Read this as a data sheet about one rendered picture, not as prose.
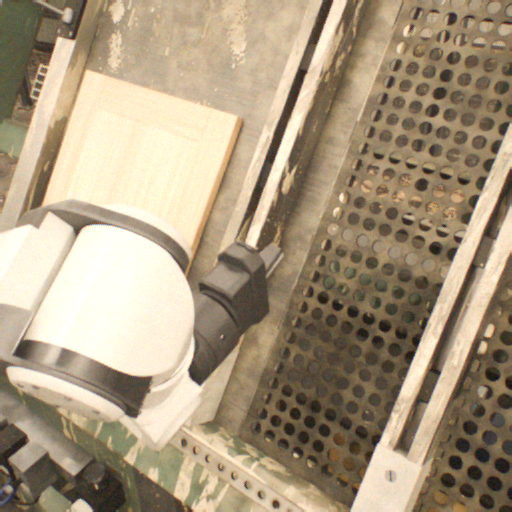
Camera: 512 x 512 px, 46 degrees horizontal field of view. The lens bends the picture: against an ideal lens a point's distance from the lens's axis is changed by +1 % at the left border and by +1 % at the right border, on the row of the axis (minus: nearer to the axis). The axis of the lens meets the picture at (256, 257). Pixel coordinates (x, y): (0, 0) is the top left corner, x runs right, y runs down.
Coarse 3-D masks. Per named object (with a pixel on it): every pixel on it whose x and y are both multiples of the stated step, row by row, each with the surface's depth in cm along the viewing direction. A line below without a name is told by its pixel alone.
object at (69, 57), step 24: (96, 0) 118; (96, 24) 120; (72, 48) 118; (48, 72) 120; (72, 72) 119; (48, 96) 120; (72, 96) 121; (48, 120) 119; (24, 144) 122; (48, 144) 121; (24, 168) 121; (48, 168) 123; (24, 192) 121
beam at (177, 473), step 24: (96, 432) 105; (120, 432) 103; (192, 432) 96; (216, 432) 97; (120, 456) 103; (144, 456) 100; (168, 456) 98; (240, 456) 92; (264, 456) 94; (168, 480) 97; (192, 480) 95; (216, 480) 93; (264, 480) 89; (288, 480) 89; (192, 504) 95; (216, 504) 93; (240, 504) 91; (312, 504) 86; (336, 504) 88
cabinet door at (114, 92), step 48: (96, 96) 116; (144, 96) 111; (96, 144) 116; (144, 144) 110; (192, 144) 105; (48, 192) 121; (96, 192) 115; (144, 192) 109; (192, 192) 104; (192, 240) 103
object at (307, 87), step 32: (320, 0) 89; (352, 0) 88; (320, 32) 91; (352, 32) 91; (288, 64) 91; (320, 64) 88; (288, 96) 91; (320, 96) 91; (288, 128) 90; (320, 128) 94; (256, 160) 92; (288, 160) 90; (256, 192) 93; (288, 192) 93; (256, 224) 91; (224, 384) 98; (192, 416) 94
